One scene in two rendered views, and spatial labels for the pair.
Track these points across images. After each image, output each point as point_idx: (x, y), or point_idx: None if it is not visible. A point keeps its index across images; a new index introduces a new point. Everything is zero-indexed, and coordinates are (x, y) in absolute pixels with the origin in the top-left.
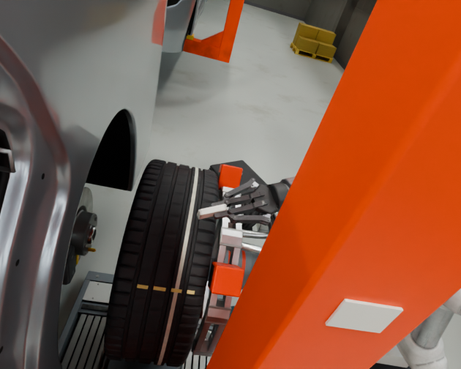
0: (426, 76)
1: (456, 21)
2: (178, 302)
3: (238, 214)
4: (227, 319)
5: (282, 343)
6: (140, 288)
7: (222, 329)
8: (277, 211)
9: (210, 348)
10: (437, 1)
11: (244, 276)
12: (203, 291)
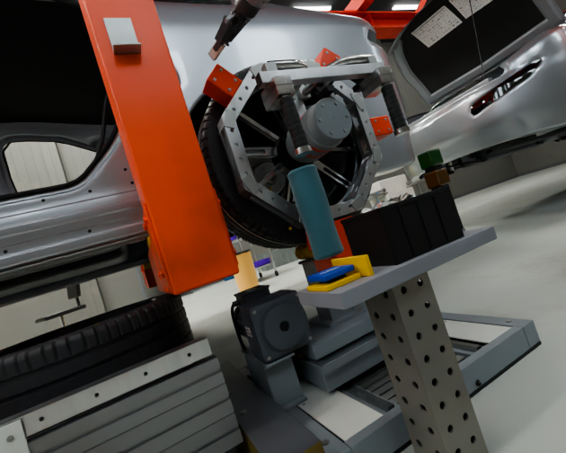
0: None
1: None
2: (203, 119)
3: (225, 37)
4: (221, 117)
5: None
6: (199, 127)
7: (226, 135)
8: (240, 10)
9: (237, 173)
10: None
11: (301, 119)
12: (210, 103)
